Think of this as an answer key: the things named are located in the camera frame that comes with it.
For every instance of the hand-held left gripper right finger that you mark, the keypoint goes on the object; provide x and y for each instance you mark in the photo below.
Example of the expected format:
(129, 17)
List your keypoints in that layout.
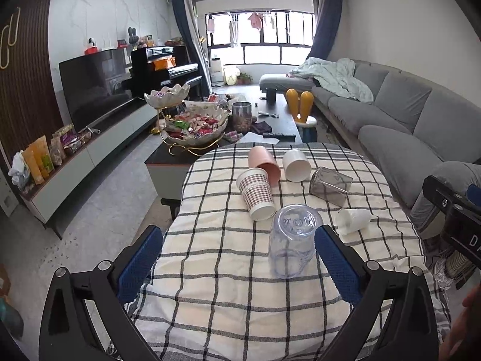
(336, 267)

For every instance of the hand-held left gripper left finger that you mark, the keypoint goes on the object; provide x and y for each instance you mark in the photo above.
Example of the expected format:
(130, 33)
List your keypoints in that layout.
(139, 267)

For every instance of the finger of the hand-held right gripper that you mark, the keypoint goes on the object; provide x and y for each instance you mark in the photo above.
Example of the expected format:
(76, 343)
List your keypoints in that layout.
(475, 195)

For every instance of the clear plastic cup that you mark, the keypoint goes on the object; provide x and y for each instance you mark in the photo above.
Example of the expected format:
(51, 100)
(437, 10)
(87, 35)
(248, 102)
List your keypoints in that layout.
(295, 238)

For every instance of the small white plastic cup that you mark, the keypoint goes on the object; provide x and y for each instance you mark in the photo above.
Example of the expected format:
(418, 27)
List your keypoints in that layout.
(353, 221)

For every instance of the grey transparent square cup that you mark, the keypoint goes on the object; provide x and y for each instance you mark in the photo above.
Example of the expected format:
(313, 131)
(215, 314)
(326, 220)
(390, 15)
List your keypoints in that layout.
(330, 186)

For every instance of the brown plaid paper cup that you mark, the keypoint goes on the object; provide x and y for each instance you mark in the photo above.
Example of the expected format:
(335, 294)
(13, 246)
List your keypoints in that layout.
(256, 193)

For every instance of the pink cup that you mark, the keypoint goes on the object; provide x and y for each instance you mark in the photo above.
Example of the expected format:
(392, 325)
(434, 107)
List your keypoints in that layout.
(265, 160)

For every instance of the black cup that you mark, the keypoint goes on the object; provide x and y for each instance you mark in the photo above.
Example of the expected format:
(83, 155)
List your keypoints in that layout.
(271, 94)

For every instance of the person's right hand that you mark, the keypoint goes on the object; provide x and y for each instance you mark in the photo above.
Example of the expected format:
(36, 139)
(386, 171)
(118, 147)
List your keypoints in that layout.
(466, 331)

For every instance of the person's grey trouser leg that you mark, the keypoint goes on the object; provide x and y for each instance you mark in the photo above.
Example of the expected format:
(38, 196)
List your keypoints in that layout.
(447, 180)

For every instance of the person's shoe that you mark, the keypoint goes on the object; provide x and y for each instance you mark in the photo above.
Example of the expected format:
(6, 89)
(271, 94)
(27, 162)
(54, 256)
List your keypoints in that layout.
(453, 267)

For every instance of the checked tablecloth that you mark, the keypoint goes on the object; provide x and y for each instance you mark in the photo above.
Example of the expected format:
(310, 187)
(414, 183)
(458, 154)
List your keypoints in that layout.
(218, 270)

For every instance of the dark coffee table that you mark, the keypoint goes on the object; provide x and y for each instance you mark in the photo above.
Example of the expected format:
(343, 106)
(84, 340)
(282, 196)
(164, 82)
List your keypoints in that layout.
(169, 165)

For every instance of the grey sofa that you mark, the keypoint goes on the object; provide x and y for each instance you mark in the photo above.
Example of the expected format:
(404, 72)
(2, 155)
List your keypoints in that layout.
(398, 120)

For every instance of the white television cabinet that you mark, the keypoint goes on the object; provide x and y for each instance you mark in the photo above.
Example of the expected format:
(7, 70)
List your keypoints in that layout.
(94, 158)

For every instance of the black remote control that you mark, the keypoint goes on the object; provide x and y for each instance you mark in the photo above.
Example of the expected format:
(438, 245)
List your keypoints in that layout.
(280, 135)

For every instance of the purple snack packet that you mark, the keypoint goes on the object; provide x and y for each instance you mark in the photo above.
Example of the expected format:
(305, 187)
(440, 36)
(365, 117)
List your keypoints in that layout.
(69, 137)

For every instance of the orange snack packet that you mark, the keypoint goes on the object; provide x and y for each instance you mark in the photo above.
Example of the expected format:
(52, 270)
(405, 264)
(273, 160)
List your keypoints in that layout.
(37, 160)

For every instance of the white paper sheet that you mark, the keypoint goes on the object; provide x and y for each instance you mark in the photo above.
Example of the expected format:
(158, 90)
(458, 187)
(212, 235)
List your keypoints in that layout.
(259, 139)

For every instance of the two-tier white snack bowl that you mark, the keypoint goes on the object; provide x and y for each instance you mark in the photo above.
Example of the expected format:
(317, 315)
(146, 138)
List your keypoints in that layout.
(195, 126)

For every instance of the white crumpled cloth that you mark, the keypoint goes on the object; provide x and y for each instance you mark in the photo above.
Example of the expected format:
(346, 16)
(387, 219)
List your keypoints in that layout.
(18, 169)

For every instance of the yellow rabbit-ear stool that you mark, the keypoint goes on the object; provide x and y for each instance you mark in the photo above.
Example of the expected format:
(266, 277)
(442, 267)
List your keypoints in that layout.
(300, 105)

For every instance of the white spoon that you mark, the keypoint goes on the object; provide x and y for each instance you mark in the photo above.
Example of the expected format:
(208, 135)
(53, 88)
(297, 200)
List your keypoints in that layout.
(268, 113)

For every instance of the glass jar of nuts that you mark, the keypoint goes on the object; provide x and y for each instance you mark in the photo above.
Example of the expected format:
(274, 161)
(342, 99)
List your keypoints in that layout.
(241, 118)

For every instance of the light green blanket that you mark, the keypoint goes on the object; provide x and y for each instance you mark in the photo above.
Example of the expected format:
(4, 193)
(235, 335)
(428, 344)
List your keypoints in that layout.
(338, 77)

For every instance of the flat screen television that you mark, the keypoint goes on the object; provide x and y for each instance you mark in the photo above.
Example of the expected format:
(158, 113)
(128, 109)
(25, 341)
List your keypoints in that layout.
(94, 82)

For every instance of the black piano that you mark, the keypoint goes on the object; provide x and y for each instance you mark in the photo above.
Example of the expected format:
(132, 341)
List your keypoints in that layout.
(165, 71)

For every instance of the white air purifier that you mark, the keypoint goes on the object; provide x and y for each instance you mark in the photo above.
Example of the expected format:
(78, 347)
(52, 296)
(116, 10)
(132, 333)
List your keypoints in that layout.
(216, 71)

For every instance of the blue curtain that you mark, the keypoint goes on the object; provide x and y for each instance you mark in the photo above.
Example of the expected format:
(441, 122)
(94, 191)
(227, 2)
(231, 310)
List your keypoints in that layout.
(186, 34)
(325, 22)

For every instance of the grey rabbit figure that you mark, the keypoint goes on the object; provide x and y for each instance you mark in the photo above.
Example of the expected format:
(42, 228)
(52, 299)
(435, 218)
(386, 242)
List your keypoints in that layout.
(132, 37)

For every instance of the hanging white garment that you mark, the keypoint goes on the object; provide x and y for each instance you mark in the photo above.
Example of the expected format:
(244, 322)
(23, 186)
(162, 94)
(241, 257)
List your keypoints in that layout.
(234, 34)

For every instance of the hanging pink garment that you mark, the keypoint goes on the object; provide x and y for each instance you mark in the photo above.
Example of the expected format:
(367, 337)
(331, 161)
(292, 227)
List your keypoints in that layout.
(255, 20)
(211, 25)

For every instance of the white security camera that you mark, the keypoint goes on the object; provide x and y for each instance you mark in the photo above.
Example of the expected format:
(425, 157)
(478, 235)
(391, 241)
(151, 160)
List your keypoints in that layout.
(91, 42)

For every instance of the gold paperclip wall ornament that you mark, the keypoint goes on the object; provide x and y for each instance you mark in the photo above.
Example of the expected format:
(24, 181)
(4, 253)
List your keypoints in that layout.
(9, 39)

